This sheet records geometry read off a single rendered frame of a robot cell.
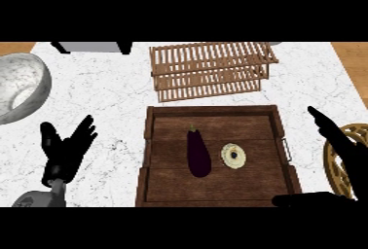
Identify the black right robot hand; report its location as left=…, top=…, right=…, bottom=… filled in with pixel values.
left=270, top=105, right=368, bottom=208

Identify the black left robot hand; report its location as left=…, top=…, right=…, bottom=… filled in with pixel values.
left=38, top=114, right=99, bottom=189

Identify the pale cream cupcake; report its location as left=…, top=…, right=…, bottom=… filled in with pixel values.
left=220, top=142, right=248, bottom=170

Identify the brown wooden tray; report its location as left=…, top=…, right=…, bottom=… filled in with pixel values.
left=133, top=104, right=303, bottom=208

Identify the light wooden tiered shelf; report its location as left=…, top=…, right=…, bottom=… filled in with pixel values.
left=148, top=42, right=281, bottom=103

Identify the golden wicker basket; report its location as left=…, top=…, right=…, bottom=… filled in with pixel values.
left=322, top=123, right=368, bottom=199

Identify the grey marble bowl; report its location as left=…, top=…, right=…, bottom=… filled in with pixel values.
left=0, top=53, right=53, bottom=126

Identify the dark purple eggplant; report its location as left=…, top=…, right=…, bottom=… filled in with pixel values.
left=185, top=124, right=213, bottom=179

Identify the grey appliance with black legs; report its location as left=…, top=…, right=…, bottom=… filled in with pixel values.
left=50, top=42, right=133, bottom=55

